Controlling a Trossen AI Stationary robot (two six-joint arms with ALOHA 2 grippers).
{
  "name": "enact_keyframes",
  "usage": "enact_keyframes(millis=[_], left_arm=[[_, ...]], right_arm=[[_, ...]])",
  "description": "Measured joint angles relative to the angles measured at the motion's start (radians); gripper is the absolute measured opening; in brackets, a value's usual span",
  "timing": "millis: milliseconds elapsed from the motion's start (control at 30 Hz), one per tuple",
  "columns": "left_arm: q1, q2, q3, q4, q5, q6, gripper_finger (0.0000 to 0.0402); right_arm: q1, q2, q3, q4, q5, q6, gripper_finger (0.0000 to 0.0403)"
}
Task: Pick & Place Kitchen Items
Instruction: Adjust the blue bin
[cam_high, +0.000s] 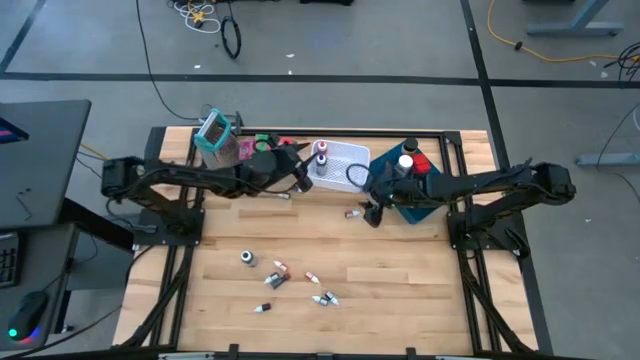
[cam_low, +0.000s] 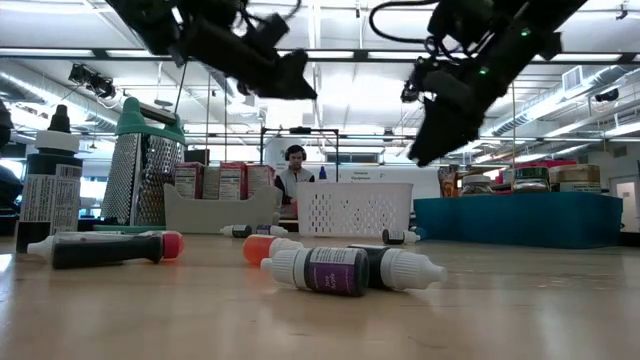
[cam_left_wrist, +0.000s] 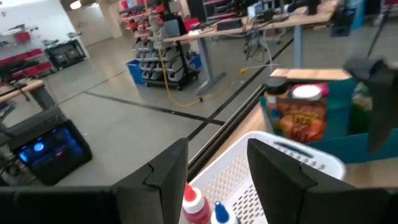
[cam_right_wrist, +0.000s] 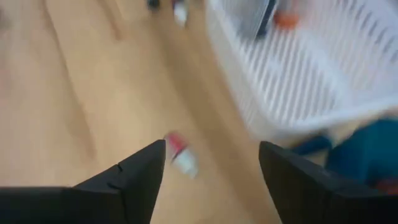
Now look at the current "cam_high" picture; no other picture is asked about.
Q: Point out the small dropper bottle white cap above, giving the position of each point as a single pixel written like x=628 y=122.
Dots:
x=331 y=298
x=320 y=300

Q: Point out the small red dropper bottle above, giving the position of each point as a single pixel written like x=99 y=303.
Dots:
x=352 y=213

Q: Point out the black computer mouse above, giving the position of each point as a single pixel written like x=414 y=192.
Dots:
x=27 y=315

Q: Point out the black desk top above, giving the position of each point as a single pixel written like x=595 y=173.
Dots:
x=45 y=160

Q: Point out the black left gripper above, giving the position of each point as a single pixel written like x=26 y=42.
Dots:
x=282 y=167

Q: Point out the pink carton box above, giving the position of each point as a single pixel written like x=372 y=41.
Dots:
x=246 y=149

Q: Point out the white lid seasoning jar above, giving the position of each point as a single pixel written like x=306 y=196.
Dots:
x=404 y=162

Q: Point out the blue food colouring bottle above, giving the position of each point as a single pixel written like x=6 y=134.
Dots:
x=321 y=162

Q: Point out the blue-grey desk foot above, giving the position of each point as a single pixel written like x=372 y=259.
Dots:
x=607 y=160
x=575 y=30

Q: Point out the orange food colouring bottle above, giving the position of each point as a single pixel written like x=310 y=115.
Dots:
x=322 y=147

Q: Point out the white perforated plastic basket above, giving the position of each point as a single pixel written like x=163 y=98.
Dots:
x=345 y=160

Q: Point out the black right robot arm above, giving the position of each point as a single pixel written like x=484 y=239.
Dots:
x=475 y=182

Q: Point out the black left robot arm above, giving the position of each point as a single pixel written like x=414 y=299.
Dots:
x=165 y=175

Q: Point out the black lid spice jar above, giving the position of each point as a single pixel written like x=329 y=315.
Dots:
x=410 y=145

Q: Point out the red lid paprika tin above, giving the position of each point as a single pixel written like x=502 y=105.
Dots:
x=421 y=163

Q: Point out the black food colouring bottle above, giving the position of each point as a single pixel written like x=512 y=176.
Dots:
x=246 y=257

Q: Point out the computer monitor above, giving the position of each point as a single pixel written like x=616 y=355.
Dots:
x=10 y=132

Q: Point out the dark grey keyboard shelf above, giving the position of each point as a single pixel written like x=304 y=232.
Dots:
x=45 y=250

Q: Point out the blue plastic tray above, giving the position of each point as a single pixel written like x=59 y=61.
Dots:
x=417 y=214

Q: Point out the black keyboard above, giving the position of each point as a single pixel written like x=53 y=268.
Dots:
x=9 y=260

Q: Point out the black aluminium table frame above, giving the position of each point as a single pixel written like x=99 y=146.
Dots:
x=390 y=134

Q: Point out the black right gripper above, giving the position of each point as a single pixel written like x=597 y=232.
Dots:
x=384 y=186

